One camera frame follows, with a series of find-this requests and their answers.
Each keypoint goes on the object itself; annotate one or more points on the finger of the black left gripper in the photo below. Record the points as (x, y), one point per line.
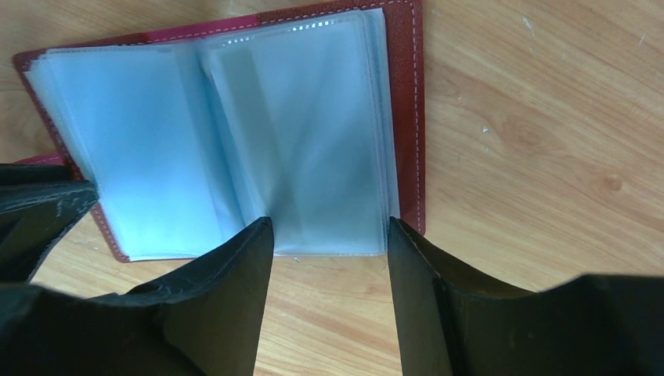
(35, 217)
(21, 174)

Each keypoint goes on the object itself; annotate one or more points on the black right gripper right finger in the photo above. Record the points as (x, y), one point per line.
(453, 319)

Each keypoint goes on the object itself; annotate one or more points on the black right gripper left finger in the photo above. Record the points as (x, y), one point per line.
(203, 318)

